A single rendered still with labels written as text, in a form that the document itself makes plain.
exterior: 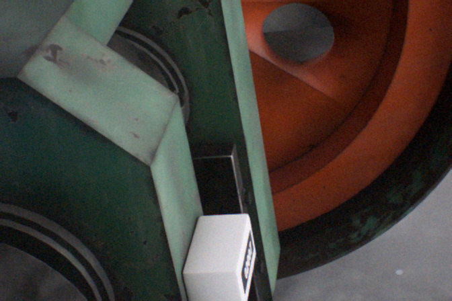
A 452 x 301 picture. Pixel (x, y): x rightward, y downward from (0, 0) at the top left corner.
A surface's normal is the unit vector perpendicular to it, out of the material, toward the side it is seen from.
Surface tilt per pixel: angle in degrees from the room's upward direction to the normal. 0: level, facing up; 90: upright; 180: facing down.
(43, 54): 45
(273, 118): 90
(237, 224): 0
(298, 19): 90
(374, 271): 0
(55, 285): 56
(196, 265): 0
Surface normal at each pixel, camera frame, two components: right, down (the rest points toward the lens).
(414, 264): -0.16, -0.85
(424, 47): -0.14, 0.52
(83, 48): 0.58, -0.65
